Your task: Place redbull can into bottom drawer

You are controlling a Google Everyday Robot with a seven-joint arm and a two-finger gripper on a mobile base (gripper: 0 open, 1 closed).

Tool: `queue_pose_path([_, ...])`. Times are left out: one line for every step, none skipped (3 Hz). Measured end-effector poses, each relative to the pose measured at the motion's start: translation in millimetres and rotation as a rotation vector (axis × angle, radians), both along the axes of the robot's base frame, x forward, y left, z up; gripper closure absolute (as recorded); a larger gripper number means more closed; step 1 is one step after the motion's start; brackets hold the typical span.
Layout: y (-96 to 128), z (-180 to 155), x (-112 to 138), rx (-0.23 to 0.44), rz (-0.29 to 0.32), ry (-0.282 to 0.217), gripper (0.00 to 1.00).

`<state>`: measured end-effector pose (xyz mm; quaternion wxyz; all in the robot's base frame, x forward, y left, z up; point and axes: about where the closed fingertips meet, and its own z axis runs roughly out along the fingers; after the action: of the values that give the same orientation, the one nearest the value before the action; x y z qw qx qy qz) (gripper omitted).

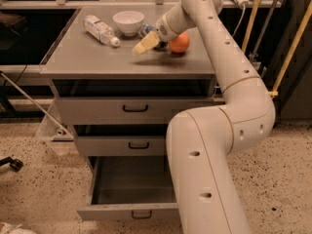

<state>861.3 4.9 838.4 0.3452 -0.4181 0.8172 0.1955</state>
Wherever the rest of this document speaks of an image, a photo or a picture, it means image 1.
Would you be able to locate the grey drawer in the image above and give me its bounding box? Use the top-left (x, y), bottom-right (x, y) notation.
top-left (55, 97), bottom-right (223, 125)
top-left (77, 156), bottom-right (178, 220)
top-left (74, 136), bottom-right (166, 157)

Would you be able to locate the grey metal rod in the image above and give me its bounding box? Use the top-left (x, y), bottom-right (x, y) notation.
top-left (0, 71), bottom-right (73, 137)

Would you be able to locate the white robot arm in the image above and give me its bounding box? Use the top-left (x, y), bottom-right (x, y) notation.
top-left (133, 0), bottom-right (275, 234)

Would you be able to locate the grey drawer cabinet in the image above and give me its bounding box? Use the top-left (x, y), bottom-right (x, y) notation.
top-left (41, 4), bottom-right (217, 143)

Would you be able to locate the black chair caster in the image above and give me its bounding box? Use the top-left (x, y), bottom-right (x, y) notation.
top-left (0, 157), bottom-right (23, 172)

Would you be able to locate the grey bottom drawer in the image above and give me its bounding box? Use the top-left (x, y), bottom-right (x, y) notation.
top-left (77, 156), bottom-right (178, 220)

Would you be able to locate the grey metal pole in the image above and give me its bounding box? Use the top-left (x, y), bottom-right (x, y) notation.
top-left (250, 0), bottom-right (279, 62)

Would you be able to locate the grey middle drawer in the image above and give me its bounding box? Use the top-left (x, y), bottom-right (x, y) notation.
top-left (74, 136), bottom-right (166, 157)

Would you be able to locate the grey top drawer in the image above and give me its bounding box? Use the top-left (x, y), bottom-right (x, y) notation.
top-left (55, 97), bottom-right (223, 125)

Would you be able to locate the clear plastic water bottle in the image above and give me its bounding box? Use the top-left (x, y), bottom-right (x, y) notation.
top-left (84, 15), bottom-right (120, 48)

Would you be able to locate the yellow wooden ladder frame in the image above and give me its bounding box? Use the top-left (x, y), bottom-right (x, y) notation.
top-left (248, 0), bottom-right (312, 97)

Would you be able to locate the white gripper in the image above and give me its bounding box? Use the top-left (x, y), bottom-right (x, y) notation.
top-left (132, 2), bottom-right (196, 56)

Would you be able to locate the white ceramic bowl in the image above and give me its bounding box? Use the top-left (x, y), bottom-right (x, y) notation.
top-left (113, 11), bottom-right (144, 36)

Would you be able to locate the orange fruit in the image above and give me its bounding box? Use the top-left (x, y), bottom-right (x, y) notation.
top-left (169, 32), bottom-right (190, 54)

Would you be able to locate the white power cable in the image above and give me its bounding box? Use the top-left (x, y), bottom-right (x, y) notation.
top-left (231, 3), bottom-right (247, 39)

